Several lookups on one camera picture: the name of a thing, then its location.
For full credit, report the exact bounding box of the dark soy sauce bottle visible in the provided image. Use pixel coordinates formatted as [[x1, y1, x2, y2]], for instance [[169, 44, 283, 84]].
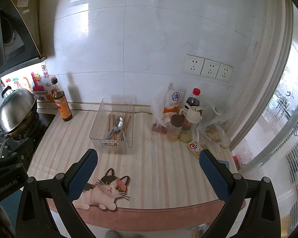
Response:
[[51, 77, 73, 123]]

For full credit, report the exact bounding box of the white orange seasoning packet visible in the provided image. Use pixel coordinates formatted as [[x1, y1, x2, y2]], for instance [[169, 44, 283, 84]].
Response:
[[163, 89, 184, 119]]

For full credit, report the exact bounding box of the white lid oil dispenser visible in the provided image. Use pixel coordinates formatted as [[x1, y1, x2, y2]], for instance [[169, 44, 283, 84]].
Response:
[[180, 105, 204, 132]]

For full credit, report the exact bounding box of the red cap cola bottle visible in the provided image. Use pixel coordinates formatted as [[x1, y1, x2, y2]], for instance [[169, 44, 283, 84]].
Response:
[[184, 88, 202, 119]]

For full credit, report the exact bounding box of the white plastic bag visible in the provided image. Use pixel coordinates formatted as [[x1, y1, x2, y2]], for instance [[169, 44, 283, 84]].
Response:
[[151, 82, 187, 134]]

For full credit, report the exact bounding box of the grey blue flat pad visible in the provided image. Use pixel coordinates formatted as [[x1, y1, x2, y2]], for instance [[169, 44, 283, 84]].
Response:
[[217, 161, 230, 172]]

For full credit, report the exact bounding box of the medium oval steel spoon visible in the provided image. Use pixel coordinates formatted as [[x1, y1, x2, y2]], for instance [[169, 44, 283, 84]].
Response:
[[110, 126, 120, 141]]

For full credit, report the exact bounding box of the striped cat print table mat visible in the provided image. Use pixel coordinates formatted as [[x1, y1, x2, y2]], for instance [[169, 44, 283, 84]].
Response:
[[27, 109, 232, 226]]

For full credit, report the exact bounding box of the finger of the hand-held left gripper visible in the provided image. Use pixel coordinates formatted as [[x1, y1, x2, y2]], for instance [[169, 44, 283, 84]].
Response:
[[0, 152, 25, 173]]

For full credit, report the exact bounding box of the yellow lid jar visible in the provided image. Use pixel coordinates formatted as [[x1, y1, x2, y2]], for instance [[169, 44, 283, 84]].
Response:
[[178, 130, 192, 142]]

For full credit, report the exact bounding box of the clear plastic organizer box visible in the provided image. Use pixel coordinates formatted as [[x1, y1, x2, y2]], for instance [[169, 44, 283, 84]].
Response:
[[89, 97, 135, 155]]

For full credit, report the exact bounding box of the black range hood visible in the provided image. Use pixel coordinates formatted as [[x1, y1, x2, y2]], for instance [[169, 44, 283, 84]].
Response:
[[0, 0, 48, 80]]

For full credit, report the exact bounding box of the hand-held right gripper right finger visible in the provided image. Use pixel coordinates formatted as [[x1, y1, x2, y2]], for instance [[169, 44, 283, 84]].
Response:
[[199, 149, 282, 238]]

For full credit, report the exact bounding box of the white wall socket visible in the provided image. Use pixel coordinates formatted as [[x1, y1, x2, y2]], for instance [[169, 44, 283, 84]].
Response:
[[200, 59, 220, 79], [215, 63, 233, 82], [183, 54, 205, 76]]

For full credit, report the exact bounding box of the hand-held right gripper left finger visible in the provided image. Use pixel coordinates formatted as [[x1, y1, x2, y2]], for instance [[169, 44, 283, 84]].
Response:
[[16, 148, 98, 238]]

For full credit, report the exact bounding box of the large round steel spoon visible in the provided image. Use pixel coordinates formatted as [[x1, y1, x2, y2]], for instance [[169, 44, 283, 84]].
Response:
[[105, 115, 125, 140]]

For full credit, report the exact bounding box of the brown lid seasoning jar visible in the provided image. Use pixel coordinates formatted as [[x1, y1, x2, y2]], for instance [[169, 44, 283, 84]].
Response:
[[167, 114, 185, 142]]

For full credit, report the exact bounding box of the colourful wall sticker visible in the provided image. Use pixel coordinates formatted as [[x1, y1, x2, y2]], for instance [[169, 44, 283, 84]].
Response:
[[0, 64, 58, 103]]

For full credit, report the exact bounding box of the glass sliding door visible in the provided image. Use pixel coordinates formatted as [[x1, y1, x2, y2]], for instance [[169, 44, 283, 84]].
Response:
[[228, 0, 298, 238]]

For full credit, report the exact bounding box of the black wok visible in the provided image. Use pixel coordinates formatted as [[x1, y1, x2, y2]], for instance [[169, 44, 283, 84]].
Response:
[[0, 113, 41, 159]]

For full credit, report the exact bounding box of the small white orange box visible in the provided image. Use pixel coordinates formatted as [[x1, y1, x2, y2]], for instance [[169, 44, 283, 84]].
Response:
[[187, 141, 204, 159]]

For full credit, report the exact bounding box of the black gas stove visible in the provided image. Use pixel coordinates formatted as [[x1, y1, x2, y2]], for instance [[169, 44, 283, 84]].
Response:
[[0, 113, 56, 169]]

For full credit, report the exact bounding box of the steel wok lid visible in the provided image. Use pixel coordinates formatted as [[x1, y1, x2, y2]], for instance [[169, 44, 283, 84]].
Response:
[[0, 86, 38, 133]]

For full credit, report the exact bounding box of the big oval steel spoon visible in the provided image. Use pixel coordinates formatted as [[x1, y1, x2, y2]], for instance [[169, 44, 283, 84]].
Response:
[[114, 121, 127, 142]]

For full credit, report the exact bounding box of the clear plastic bag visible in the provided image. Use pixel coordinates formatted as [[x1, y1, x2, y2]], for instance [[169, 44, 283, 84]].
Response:
[[196, 104, 231, 150]]

